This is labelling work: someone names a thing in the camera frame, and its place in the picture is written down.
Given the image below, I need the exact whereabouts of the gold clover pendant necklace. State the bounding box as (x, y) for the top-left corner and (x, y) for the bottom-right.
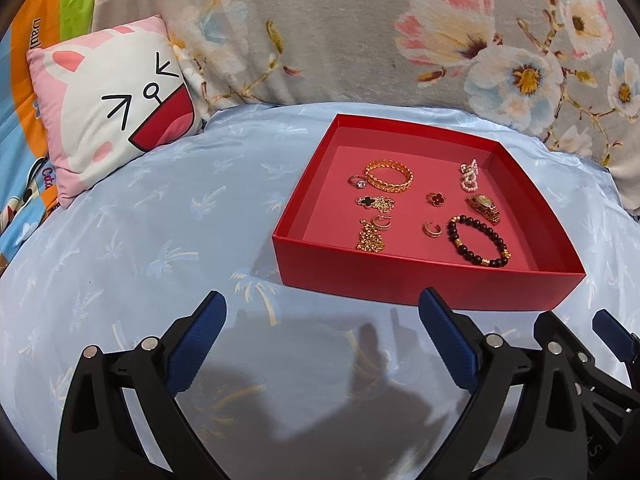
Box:
(356, 195), (396, 212)

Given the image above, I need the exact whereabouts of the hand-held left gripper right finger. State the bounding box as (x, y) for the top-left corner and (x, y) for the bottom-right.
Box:
(418, 287), (586, 480)

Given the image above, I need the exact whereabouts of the gold braided bracelet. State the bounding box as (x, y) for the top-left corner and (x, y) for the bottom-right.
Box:
(363, 159), (414, 193)

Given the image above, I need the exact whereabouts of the grey floral blanket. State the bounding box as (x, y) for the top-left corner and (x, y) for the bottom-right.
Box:
(92, 0), (640, 221)

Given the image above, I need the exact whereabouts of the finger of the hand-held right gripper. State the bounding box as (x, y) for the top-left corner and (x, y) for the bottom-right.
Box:
(592, 310), (640, 366)
(534, 312), (626, 401)

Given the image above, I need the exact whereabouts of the gold wristwatch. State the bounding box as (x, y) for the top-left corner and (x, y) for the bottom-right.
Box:
(466, 194), (502, 225)

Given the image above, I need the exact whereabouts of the gold chain necklace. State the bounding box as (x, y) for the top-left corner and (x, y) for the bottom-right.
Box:
(356, 217), (387, 252)

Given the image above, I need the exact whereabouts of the pink pearl bead bracelet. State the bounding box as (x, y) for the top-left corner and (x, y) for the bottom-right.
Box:
(460, 159), (481, 192)

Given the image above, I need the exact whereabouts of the colourful cartoon cloth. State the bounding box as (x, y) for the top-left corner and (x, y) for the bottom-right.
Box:
(0, 0), (106, 271)

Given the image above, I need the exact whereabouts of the light blue palm print sheet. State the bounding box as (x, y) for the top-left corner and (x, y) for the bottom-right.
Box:
(0, 102), (640, 480)

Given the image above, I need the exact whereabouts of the pink cat face pillow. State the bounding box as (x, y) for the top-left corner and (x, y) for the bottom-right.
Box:
(26, 14), (205, 210)

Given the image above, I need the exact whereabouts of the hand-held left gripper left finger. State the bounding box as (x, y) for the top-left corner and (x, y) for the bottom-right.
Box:
(56, 290), (227, 480)

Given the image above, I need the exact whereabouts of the dark wooden bead bracelet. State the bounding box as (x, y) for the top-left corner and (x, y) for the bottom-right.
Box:
(446, 215), (512, 268)

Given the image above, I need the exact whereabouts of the red jewelry box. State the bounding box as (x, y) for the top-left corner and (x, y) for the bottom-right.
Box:
(272, 113), (587, 311)

